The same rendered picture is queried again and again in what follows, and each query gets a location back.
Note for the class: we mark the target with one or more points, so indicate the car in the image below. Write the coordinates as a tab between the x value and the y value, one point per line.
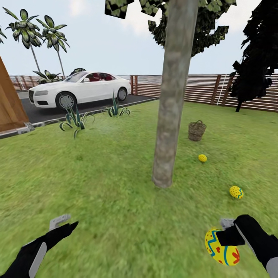
81	87

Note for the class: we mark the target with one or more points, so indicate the driveway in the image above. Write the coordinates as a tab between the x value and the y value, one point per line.
36	114

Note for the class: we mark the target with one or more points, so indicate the wicker basket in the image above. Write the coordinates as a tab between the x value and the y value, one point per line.
196	131

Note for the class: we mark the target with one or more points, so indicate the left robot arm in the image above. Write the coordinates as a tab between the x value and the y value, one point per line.
29	259

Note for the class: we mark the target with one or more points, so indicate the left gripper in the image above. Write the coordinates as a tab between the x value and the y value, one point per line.
63	231

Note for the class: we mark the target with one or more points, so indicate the easter egg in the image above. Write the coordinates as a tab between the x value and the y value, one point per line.
202	158
227	255
236	192

